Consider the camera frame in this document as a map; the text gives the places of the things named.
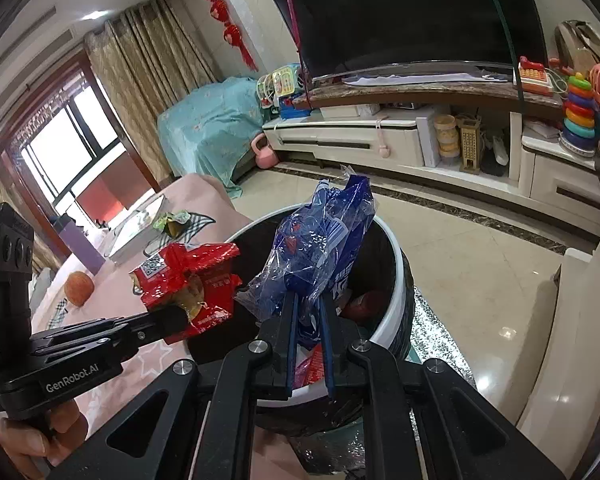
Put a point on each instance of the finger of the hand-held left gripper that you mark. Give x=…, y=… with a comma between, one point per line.
x=155, y=325

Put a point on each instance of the black flat television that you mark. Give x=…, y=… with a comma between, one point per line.
x=405, y=15

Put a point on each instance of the brown frame balcony window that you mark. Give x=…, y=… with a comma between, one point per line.
x=70, y=150

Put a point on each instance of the white bin with black liner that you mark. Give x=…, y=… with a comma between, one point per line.
x=380, y=280

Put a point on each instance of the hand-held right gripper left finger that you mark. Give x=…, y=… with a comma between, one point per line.
x=291, y=345

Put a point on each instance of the pink kettlebell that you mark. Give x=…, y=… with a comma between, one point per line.
x=266, y=155

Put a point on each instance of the red hanging decoration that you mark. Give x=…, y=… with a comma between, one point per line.
x=220, y=10

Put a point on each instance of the blue yellow activity toy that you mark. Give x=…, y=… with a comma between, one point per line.
x=290, y=92

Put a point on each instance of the white television cabinet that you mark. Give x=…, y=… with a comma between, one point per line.
x=345, y=137

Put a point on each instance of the purple bottle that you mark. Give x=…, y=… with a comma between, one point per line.
x=82, y=247

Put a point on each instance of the white side cabinet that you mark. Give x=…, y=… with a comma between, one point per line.
x=570, y=340

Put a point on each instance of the blue plastic bag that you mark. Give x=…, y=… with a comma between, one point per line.
x=320, y=240

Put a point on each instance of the person's left hand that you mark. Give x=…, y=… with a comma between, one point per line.
x=20, y=442

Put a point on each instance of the green cover book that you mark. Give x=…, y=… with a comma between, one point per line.
x=132, y=232

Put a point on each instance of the teal cloth cover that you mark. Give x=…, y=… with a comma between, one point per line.
x=210, y=125

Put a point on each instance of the yellow round container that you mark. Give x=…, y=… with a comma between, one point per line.
x=445, y=137

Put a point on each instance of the green snack packet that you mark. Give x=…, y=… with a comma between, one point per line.
x=172, y=222

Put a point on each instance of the orange round fruit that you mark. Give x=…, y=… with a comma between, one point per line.
x=79, y=287

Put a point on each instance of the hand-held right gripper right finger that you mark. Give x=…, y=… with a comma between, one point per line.
x=327, y=345

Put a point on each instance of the colourful bead wheel toy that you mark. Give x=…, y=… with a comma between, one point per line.
x=266, y=92

